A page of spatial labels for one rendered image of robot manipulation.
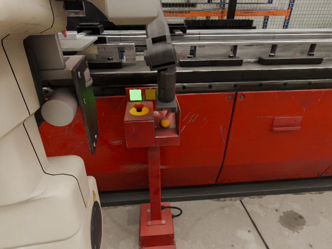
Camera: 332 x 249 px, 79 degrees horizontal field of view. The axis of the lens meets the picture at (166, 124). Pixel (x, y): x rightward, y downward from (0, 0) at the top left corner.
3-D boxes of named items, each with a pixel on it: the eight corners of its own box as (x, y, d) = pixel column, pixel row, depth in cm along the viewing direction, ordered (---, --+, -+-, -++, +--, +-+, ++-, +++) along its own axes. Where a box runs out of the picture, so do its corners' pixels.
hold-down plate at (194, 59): (179, 66, 94) (180, 60, 92) (178, 63, 98) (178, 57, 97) (242, 65, 96) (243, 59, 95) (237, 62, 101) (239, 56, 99)
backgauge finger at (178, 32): (167, 37, 98) (167, 26, 95) (163, 31, 120) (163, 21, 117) (191, 37, 98) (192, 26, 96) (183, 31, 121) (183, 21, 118)
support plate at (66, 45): (26, 51, 67) (25, 48, 67) (56, 39, 90) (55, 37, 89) (82, 51, 69) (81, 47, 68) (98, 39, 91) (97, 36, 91)
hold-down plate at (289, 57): (262, 64, 97) (264, 58, 95) (257, 62, 101) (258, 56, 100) (321, 63, 99) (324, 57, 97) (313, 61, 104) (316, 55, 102)
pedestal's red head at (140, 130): (126, 148, 76) (121, 104, 67) (129, 126, 90) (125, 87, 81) (179, 145, 78) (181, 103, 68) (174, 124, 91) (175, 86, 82)
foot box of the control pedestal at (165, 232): (138, 260, 104) (136, 247, 98) (139, 216, 125) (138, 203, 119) (177, 256, 105) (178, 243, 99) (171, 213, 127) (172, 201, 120)
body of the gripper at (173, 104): (173, 92, 72) (175, 74, 67) (177, 111, 65) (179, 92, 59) (155, 93, 71) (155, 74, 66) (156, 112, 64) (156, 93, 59)
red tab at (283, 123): (272, 131, 107) (276, 119, 103) (270, 128, 109) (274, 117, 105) (299, 129, 108) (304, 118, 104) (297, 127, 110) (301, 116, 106)
